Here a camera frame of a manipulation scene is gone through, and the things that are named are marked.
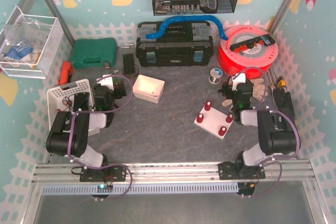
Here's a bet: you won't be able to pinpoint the black tool box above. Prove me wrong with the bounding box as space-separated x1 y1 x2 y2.
135 22 214 67

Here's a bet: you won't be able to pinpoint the orange utility knife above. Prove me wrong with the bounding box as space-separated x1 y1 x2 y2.
59 61 74 86

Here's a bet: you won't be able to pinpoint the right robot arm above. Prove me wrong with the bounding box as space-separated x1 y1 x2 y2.
218 80 301 180

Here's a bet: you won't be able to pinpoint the green plastic case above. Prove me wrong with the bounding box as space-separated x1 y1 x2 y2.
70 38 117 68

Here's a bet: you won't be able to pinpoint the white spring tray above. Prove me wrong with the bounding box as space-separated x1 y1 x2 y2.
133 74 165 103

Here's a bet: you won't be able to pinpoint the black circuit board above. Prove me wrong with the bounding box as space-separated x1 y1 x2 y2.
73 92 90 112

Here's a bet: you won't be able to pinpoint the beige work glove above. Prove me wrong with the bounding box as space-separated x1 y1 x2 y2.
222 99 233 112
248 78 268 101

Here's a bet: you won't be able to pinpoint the blue white gloves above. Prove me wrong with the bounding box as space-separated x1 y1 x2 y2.
5 41 33 62

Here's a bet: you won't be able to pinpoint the yellow handled tool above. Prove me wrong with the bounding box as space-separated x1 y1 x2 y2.
269 77 286 89

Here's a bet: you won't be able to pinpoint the white peg board fixture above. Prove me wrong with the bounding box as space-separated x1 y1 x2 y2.
194 107 233 140

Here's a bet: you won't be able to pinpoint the black socket holder rail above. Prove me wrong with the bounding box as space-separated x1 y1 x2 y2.
229 34 276 53

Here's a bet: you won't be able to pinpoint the black battery holder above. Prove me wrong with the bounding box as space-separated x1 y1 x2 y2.
122 54 139 78

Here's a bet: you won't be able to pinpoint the red tubing spool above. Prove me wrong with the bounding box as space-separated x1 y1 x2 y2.
217 25 279 76

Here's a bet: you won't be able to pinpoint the blue corrugated hose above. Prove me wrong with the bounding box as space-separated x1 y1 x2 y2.
145 15 229 41

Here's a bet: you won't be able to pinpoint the white perforated basket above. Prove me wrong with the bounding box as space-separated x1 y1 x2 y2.
47 79 93 129

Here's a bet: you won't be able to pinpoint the clear acrylic wall box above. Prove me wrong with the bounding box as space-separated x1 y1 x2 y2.
1 6 64 79

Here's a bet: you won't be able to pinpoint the black rubber glove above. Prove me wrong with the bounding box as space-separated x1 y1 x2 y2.
272 88 295 120

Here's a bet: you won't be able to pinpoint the red spring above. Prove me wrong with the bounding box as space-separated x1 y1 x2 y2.
196 113 204 123
226 113 234 124
218 126 227 136
204 101 212 111

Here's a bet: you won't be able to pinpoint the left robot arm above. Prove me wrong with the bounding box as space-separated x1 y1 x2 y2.
46 84 127 187

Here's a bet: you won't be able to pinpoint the solder wire spool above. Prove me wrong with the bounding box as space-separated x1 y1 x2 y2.
208 68 223 84

